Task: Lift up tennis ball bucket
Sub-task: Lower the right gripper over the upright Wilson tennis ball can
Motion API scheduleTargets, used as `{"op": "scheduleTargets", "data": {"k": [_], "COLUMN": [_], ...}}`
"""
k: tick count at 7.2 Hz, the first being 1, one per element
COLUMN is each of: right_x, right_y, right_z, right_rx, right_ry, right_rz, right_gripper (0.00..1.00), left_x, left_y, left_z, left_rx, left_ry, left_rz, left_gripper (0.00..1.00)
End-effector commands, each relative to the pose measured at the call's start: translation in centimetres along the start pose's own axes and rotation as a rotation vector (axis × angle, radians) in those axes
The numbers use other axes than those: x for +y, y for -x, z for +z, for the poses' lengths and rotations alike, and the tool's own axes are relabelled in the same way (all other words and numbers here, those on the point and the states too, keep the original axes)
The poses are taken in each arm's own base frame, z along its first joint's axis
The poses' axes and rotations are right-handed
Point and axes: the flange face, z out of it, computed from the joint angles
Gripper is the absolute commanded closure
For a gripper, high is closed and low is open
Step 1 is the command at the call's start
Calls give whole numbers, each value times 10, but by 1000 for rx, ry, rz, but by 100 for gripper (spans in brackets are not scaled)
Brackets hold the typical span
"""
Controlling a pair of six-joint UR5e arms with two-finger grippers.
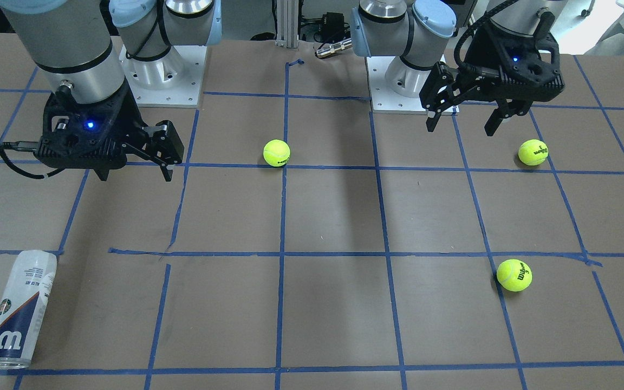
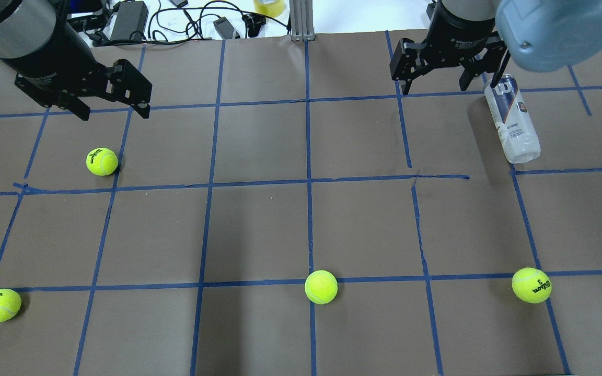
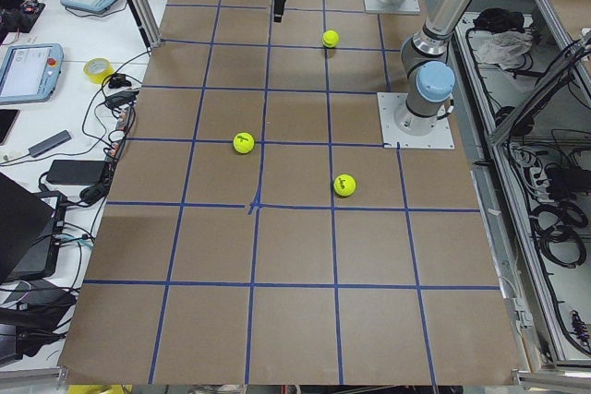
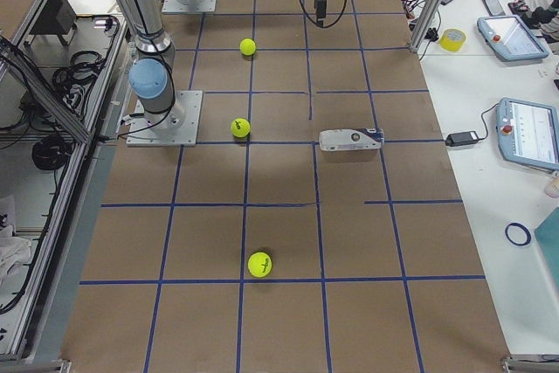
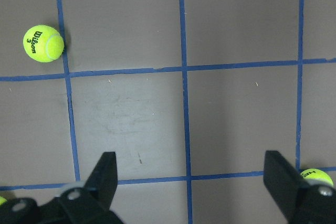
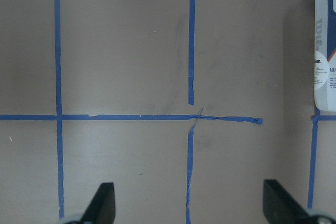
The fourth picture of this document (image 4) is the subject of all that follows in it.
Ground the black power adapter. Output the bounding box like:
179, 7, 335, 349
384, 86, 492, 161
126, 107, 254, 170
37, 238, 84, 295
445, 130, 480, 147

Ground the tennis ball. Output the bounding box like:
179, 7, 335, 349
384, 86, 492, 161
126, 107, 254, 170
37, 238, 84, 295
231, 118, 251, 139
239, 38, 257, 56
247, 252, 273, 278

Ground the teach pendant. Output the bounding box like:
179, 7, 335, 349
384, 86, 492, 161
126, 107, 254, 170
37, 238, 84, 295
496, 98, 558, 172
477, 15, 549, 61

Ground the upper teach pendant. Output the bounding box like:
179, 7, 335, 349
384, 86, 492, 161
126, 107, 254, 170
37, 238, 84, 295
477, 15, 549, 61

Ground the teal box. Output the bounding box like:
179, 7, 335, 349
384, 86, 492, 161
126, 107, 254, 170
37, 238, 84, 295
535, 208, 559, 285

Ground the blue tape ring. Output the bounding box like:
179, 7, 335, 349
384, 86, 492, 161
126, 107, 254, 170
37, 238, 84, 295
504, 223, 532, 246

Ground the far tennis ball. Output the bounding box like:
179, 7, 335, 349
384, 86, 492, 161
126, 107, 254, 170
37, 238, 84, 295
239, 38, 257, 56

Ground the middle tennis ball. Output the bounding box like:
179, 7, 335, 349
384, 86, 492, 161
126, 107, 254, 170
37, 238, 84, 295
231, 118, 251, 139

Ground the white crumpled cloth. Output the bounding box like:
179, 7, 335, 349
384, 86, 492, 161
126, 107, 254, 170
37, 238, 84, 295
0, 196, 31, 287

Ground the aluminium frame post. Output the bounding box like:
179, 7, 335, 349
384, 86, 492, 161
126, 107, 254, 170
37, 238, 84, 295
409, 0, 465, 52

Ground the black smartphone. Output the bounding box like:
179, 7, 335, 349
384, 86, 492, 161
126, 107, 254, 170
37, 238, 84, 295
481, 0, 506, 17

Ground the near tennis ball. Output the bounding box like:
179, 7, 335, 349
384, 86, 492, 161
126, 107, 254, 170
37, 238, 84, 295
247, 252, 273, 278

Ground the clear tennis ball can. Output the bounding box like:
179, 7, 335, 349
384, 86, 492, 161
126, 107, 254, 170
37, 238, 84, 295
319, 128, 384, 152

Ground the yellow tape roll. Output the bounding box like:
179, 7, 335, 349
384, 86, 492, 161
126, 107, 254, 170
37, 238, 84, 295
439, 28, 466, 52

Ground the lower teach pendant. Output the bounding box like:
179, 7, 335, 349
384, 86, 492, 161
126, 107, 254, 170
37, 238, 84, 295
496, 98, 558, 172

